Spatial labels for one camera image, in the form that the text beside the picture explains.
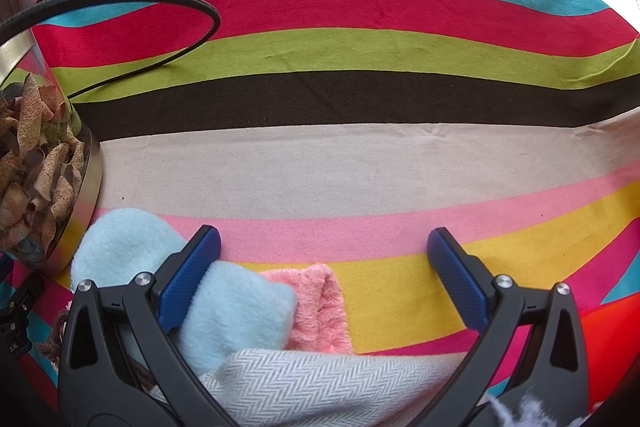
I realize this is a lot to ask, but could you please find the brown braided cord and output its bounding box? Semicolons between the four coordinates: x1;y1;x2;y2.
35;309;71;360

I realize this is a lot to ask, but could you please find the colourful striped tablecloth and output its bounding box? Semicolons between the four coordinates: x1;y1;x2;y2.
10;0;640;413

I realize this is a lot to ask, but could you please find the grey herringbone cloth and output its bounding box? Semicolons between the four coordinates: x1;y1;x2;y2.
150;348;488;427

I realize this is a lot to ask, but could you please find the black cable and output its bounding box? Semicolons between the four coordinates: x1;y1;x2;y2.
0;0;222;100

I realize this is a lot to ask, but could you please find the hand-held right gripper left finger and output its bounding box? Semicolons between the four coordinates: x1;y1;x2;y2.
58;224;237;427

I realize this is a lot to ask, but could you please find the light pink fluffy sock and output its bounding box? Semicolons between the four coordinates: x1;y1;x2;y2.
260;263;355;355

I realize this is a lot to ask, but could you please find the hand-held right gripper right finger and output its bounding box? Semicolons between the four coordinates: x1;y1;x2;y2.
410;227;592;427

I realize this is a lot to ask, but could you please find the glass jar with metal lid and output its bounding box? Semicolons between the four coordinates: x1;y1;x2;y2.
0;27;104;277

